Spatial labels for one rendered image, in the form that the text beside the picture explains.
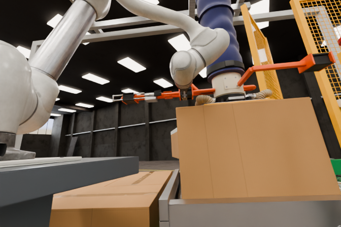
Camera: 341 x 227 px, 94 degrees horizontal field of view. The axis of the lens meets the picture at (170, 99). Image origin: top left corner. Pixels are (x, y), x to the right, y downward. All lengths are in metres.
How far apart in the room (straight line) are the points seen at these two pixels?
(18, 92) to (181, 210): 0.54
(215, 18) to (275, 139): 0.77
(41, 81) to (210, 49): 0.60
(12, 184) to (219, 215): 0.51
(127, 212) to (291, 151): 0.71
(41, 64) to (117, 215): 0.64
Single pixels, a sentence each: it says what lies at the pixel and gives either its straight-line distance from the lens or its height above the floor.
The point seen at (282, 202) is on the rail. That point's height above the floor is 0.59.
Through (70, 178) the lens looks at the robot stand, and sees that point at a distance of 0.33.
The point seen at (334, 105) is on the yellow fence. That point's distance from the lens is 1.76.
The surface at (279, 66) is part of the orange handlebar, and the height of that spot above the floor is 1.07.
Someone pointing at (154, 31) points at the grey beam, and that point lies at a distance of 3.60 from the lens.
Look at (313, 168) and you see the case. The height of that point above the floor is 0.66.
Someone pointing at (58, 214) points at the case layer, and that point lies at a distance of 0.95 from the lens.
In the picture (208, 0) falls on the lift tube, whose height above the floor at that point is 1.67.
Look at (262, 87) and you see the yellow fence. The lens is 1.55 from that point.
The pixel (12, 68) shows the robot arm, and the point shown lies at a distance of 0.50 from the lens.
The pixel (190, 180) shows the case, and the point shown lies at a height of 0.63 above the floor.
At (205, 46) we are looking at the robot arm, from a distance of 0.66.
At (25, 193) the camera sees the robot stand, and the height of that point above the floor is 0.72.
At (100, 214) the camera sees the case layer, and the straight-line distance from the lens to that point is 0.85.
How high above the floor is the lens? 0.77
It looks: 17 degrees up
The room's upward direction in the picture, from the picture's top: 3 degrees counter-clockwise
